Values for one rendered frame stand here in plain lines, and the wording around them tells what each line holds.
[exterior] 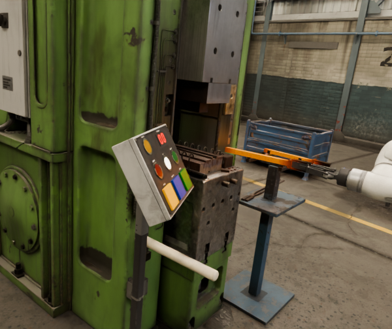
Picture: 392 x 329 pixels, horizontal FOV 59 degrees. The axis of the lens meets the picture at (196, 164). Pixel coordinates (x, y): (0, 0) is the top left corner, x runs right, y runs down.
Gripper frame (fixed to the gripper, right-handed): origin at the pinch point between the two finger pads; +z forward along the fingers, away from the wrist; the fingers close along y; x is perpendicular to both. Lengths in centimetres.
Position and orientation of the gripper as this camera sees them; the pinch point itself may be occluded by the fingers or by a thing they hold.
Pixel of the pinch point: (300, 165)
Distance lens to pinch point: 156.0
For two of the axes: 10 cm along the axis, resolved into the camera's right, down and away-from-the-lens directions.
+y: 6.0, -1.5, 7.8
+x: 1.1, -9.6, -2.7
